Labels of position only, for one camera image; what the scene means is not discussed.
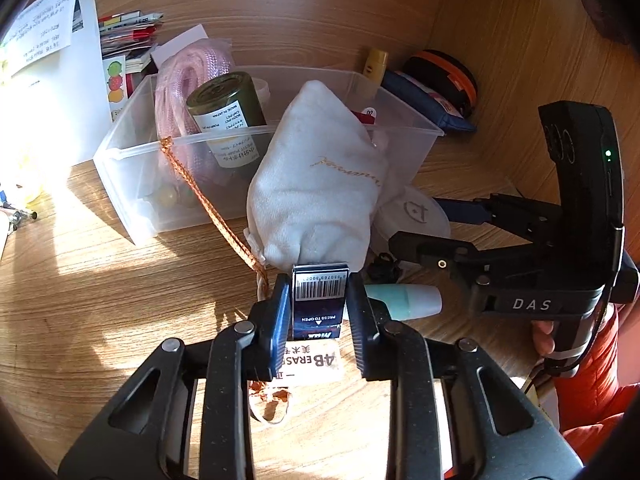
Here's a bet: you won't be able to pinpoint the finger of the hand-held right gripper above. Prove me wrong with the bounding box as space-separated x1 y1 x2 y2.
434 192 563 235
387 230 501 286

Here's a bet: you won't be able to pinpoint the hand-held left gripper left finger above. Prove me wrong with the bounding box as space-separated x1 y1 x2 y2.
57 272 296 480

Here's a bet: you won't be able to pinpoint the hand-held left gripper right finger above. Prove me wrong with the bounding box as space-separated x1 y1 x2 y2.
345 275 583 480

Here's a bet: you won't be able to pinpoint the dark blue barcode case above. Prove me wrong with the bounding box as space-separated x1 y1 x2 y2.
291 262 350 343

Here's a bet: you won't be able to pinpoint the white eraser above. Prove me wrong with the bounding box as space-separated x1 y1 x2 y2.
272 337 346 386

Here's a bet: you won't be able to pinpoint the white cloth pouch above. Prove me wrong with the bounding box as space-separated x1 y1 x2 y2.
244 80 390 273

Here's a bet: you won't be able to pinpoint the orange braided cord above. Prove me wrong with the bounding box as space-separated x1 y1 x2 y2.
159 137 293 426

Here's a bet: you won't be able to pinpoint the clear plastic storage box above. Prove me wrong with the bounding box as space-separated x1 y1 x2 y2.
92 71 446 247

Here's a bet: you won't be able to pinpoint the olive green bottle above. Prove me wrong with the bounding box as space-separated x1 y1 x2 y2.
186 71 268 171

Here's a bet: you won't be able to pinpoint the pink rope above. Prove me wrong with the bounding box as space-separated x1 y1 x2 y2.
152 44 236 186

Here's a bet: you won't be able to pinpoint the person's right forearm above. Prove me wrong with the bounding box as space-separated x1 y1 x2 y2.
550 305 640 461

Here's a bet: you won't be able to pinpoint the wooden desktop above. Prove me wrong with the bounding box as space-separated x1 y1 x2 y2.
0 125 566 480

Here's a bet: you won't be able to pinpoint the person's right hand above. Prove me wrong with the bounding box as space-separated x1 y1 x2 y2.
531 320 556 358

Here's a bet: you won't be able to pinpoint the black binder clip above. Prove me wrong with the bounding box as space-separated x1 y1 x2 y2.
367 252 401 283

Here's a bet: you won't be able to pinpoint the teal and white tube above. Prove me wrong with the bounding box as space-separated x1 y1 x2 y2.
364 282 443 321

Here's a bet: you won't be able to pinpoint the dark blue pouch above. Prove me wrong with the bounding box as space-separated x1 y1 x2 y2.
380 69 478 135

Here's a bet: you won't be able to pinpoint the orange and black round case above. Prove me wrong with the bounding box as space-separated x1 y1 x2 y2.
402 49 478 118

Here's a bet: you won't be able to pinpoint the yellow lip balm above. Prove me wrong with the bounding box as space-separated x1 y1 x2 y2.
364 47 390 81

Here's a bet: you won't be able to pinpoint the pale yellow small item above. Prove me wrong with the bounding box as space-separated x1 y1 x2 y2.
142 182 183 211

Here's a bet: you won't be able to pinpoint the small yellow bottle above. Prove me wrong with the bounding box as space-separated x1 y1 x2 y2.
10 160 46 206

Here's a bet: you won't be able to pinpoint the fruit sticker sheet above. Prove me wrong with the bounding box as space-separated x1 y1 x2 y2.
102 56 128 123

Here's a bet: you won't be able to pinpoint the small white card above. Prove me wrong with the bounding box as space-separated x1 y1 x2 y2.
150 24 210 68

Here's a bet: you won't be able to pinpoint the white folded card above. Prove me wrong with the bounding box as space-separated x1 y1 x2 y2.
0 0 115 171

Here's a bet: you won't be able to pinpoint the stack of booklets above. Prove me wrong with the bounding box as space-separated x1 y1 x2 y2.
97 10 165 86

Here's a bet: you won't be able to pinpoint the printed white paper sheet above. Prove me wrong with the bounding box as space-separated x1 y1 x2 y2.
0 0 86 78

